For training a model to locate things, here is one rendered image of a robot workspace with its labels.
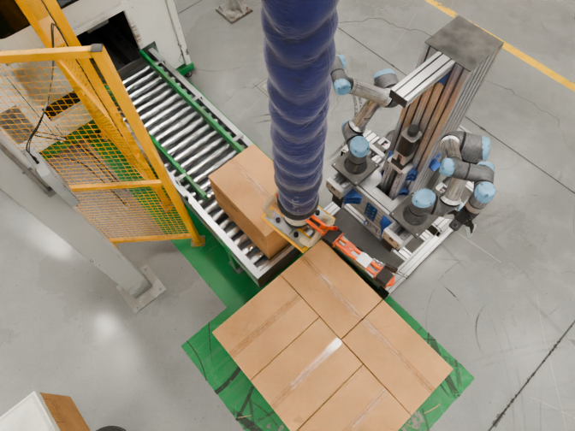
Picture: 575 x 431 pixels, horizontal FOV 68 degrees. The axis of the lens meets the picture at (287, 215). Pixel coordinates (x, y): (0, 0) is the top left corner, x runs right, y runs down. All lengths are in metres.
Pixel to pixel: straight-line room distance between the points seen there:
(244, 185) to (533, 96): 3.32
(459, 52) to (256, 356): 2.06
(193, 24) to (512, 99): 3.54
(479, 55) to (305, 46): 1.00
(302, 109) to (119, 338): 2.65
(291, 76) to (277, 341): 1.90
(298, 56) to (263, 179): 1.61
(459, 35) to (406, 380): 1.97
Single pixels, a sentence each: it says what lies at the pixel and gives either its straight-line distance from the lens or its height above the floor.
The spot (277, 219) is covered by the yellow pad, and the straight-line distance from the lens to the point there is 2.48.
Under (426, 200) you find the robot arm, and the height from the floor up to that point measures 1.27.
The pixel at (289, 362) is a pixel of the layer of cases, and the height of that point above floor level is 0.54.
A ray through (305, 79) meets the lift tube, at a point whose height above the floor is 2.36.
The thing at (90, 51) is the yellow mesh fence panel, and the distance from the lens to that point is 2.10.
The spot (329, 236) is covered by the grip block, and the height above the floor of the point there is 1.26.
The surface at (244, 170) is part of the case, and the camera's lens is 2.91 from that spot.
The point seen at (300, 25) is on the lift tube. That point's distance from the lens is 1.28.
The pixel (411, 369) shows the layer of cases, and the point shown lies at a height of 0.54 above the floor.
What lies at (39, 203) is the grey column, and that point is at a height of 1.58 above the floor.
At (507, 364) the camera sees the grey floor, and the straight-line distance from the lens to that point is 3.77.
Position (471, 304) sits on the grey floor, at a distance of 3.78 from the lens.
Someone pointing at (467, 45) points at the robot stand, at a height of 2.03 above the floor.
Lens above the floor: 3.39
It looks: 64 degrees down
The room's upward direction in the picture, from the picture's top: 2 degrees counter-clockwise
